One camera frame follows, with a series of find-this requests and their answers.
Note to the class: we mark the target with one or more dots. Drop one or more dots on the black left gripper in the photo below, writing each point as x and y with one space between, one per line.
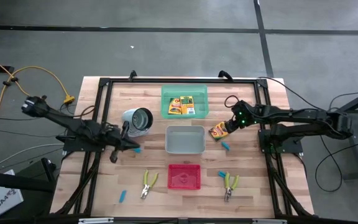
112 138

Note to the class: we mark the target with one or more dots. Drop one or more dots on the red slotted plastic basket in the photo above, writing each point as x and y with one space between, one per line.
184 176

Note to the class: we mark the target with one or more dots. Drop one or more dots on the yellow green crayon box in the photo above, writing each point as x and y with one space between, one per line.
187 104
174 107
217 132

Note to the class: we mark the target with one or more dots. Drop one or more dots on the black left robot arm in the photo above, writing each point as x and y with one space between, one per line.
57 116

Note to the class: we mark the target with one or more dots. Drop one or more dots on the grey plastic bin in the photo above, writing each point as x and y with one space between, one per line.
185 140

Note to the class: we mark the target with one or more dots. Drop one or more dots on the blue rectangular eraser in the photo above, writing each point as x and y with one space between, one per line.
222 174
122 196
225 146
137 150

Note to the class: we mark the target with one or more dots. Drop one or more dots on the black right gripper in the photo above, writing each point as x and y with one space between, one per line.
241 116

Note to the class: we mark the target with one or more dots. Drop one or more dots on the white cylindrical desk lamp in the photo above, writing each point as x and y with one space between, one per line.
141 118

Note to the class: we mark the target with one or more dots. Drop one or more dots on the black aluminium table frame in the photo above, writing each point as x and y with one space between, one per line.
182 80

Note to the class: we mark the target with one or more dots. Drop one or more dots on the silver metal bracket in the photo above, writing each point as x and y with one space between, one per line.
96 221
269 221

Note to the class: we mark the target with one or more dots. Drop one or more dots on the green translucent plastic bin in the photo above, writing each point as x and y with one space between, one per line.
166 93

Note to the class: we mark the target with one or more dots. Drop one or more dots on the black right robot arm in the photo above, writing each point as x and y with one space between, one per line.
306 116

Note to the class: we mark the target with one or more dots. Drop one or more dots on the black metal stand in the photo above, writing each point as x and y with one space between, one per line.
353 155
11 183

